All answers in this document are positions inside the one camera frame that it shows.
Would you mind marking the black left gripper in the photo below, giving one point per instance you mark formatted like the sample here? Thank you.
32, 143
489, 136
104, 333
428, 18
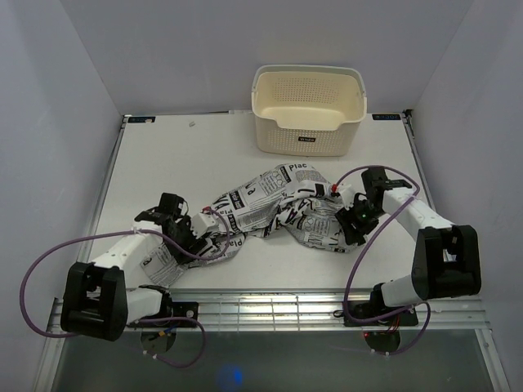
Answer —
179, 256

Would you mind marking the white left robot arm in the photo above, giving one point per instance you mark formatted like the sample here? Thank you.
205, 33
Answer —
100, 302

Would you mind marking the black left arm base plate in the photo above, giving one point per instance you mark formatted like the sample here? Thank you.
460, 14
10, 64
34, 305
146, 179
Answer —
188, 310

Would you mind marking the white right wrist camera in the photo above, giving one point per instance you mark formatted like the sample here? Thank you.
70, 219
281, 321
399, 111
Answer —
343, 194

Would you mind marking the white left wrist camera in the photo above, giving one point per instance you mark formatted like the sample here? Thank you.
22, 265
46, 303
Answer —
205, 224

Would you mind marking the newspaper print trousers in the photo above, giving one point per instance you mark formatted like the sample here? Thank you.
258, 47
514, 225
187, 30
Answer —
295, 197

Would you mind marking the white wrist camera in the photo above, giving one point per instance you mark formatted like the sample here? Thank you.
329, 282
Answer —
205, 224
343, 194

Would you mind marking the blue label sticker left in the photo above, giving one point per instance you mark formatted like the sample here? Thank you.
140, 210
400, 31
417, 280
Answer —
141, 119

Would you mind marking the cream perforated plastic basket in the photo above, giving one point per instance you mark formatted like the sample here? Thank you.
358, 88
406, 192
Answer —
307, 110

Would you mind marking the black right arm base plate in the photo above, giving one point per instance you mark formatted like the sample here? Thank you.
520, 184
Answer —
364, 313

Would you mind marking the blue label sticker right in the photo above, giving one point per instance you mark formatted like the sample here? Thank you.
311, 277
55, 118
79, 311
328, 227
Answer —
386, 117

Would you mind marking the blue label sticker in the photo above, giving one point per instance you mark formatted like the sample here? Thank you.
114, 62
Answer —
386, 117
141, 119

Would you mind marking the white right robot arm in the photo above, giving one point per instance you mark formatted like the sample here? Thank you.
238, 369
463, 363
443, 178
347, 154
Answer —
446, 259

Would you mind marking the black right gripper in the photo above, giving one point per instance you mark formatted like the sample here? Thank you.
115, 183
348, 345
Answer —
346, 217

